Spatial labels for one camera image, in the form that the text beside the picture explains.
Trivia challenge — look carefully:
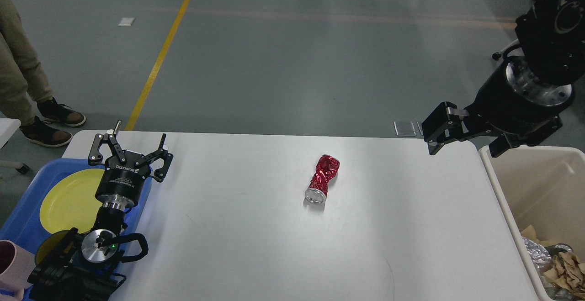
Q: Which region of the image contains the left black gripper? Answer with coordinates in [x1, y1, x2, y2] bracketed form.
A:
[88, 120, 174, 210]

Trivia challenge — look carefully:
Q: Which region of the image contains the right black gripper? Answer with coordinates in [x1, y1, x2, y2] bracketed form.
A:
[421, 56, 574, 158]

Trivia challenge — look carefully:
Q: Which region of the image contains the yellow plate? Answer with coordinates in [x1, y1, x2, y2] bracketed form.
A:
[39, 169, 103, 233]

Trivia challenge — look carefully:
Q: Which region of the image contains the brown paper bag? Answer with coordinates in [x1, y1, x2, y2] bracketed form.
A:
[520, 225, 560, 247]

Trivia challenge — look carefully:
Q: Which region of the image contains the crushed red can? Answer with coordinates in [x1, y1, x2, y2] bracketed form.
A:
[304, 154, 340, 205]

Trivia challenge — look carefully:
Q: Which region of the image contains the pink mug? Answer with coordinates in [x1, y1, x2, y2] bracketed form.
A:
[0, 239, 36, 301]

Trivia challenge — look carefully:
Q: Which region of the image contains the brown paper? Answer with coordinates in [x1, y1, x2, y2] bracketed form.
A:
[543, 252, 585, 301]

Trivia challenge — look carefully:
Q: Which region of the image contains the aluminium foil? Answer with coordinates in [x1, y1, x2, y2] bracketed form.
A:
[522, 237, 574, 301]

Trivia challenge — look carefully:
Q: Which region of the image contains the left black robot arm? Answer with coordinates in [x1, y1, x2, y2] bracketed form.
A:
[27, 121, 173, 301]

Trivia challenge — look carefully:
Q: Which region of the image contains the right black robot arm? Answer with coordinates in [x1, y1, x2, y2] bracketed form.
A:
[421, 0, 584, 158]

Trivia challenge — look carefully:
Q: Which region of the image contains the floor socket plate right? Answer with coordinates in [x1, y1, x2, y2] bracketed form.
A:
[416, 121, 425, 139]

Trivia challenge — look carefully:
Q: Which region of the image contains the floor socket plate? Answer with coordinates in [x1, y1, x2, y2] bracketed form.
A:
[393, 121, 417, 137]
[416, 121, 425, 139]

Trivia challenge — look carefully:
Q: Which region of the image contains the floor socket plate left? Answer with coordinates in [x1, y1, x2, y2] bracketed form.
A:
[393, 121, 417, 137]

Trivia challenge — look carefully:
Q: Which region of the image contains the beige plastic bin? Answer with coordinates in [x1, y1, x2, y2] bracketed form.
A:
[479, 146, 585, 301]

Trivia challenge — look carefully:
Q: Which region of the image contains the white office chair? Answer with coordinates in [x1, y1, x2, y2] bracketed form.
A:
[491, 39, 521, 61]

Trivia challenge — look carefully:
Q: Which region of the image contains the person in khaki trousers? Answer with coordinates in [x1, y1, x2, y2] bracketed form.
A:
[0, 0, 86, 148]

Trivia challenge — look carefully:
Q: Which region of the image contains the white side table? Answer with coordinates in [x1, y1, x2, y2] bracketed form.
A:
[0, 118, 31, 174]

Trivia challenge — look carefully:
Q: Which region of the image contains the blue plastic tray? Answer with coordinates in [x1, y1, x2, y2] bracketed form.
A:
[0, 158, 154, 301]

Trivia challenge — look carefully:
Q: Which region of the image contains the white floor marker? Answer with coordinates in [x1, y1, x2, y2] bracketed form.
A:
[117, 17, 135, 26]

